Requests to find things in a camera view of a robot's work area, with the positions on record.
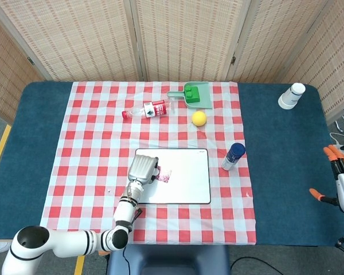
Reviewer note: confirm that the left silver hand black fingers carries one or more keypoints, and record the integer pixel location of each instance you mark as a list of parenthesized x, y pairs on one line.
[(142, 169)]

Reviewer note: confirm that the red patterned rectangular packet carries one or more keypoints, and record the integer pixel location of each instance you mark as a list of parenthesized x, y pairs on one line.
[(164, 174)]

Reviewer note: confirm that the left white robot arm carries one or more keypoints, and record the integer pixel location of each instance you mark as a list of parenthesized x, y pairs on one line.
[(74, 239)]

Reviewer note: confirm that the dark blue robot base seat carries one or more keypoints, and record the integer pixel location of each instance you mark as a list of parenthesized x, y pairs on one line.
[(172, 260)]

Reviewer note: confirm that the white board black rim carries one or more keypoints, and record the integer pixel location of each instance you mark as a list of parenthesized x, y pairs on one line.
[(189, 177)]

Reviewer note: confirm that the clear bottle red label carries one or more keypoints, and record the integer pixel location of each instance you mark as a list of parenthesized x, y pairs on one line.
[(154, 110)]

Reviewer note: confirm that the red white checkered tablecloth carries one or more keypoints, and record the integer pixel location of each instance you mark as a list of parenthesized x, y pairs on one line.
[(89, 137)]

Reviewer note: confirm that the yellow ball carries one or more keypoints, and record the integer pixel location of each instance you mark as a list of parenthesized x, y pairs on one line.
[(199, 118)]

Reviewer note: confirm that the teal table cover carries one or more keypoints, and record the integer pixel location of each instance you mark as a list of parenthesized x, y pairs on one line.
[(275, 143)]

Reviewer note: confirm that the green toy building brick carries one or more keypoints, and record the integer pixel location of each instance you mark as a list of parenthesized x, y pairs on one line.
[(192, 96)]

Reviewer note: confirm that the white bottle dark blue cap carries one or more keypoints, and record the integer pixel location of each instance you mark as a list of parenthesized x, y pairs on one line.
[(232, 157)]

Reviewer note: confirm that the small orange box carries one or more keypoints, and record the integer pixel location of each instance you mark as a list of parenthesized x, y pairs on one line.
[(103, 253)]

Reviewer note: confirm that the green plastic dustpan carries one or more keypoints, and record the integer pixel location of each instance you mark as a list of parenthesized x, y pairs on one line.
[(205, 98)]

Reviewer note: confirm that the white paper cup stack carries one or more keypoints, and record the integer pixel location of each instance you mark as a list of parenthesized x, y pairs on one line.
[(291, 96)]

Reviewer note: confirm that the woven bamboo screen panel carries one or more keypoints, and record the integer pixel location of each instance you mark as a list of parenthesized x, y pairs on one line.
[(335, 57), (74, 37), (5, 74), (275, 37), (186, 37)]

